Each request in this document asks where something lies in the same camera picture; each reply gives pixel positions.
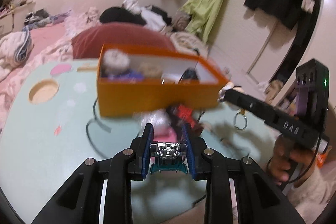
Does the orange cardboard box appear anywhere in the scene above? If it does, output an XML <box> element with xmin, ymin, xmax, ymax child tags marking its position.
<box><xmin>96</xmin><ymin>44</ymin><xmax>228</xmax><ymax>118</ymax></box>

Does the white clothing on pile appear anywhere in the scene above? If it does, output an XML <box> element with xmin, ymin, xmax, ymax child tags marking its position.
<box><xmin>122</xmin><ymin>0</ymin><xmax>167</xmax><ymax>32</ymax></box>

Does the black item inside box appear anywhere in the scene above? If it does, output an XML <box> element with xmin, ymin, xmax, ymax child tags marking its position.
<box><xmin>178</xmin><ymin>68</ymin><xmax>199</xmax><ymax>83</ymax></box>

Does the white pink blanket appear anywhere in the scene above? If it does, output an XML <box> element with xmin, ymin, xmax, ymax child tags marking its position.
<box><xmin>1</xmin><ymin>28</ymin><xmax>34</xmax><ymax>80</ymax></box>

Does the silver keyring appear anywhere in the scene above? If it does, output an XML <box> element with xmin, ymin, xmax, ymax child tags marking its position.
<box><xmin>234</xmin><ymin>111</ymin><xmax>248</xmax><ymax>131</ymax></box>

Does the red pillow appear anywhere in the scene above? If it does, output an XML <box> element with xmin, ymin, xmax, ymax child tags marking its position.
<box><xmin>71</xmin><ymin>22</ymin><xmax>175</xmax><ymax>59</ymax></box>

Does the white fluffy pom-pom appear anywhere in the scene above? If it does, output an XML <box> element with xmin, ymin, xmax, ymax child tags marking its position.
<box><xmin>102</xmin><ymin>49</ymin><xmax>130</xmax><ymax>75</ymax></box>

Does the clear bubble wrap bundle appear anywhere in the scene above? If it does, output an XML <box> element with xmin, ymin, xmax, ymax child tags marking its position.
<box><xmin>133</xmin><ymin>109</ymin><xmax>171</xmax><ymax>136</ymax></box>

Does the white chibi figurine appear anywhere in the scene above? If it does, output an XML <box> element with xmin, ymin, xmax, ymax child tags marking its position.
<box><xmin>218</xmin><ymin>82</ymin><xmax>244</xmax><ymax>102</ymax></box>

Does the dark red pouch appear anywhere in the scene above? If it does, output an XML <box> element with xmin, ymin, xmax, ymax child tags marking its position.
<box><xmin>166</xmin><ymin>104</ymin><xmax>205</xmax><ymax>141</ymax></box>

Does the person's right hand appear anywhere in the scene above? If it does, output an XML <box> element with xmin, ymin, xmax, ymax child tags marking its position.
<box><xmin>269</xmin><ymin>137</ymin><xmax>316</xmax><ymax>184</ymax></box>

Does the person's right forearm sleeve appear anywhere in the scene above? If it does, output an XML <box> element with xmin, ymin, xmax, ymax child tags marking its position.
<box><xmin>287</xmin><ymin>169</ymin><xmax>335</xmax><ymax>223</ymax></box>

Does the beige garment on bed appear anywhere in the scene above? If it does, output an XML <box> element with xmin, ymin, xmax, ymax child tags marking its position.
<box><xmin>170</xmin><ymin>32</ymin><xmax>209</xmax><ymax>58</ymax></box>

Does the black toy car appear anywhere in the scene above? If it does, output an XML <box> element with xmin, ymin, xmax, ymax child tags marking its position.
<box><xmin>150</xmin><ymin>141</ymin><xmax>188</xmax><ymax>174</ymax></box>

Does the brown fluffy pom-pom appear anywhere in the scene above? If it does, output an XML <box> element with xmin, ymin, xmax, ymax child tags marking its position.
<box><xmin>137</xmin><ymin>62</ymin><xmax>163</xmax><ymax>79</ymax></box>

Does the black clothing pile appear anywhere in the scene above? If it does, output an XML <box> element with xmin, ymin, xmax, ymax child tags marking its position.
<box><xmin>99</xmin><ymin>7</ymin><xmax>147</xmax><ymax>26</ymax></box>

